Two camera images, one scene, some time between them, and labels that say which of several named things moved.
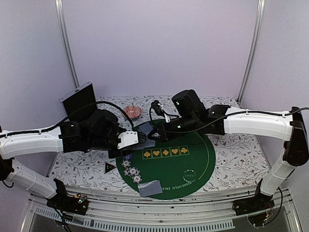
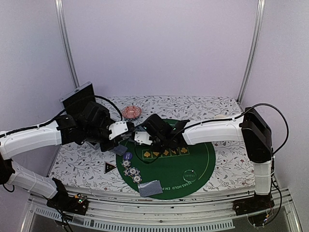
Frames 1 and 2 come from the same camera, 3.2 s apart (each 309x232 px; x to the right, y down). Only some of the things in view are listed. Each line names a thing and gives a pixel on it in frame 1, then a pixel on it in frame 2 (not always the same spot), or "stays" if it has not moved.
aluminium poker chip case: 78,104 stays
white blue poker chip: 137,179 stays
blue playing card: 150,188 stays
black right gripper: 165,136 -> 162,150
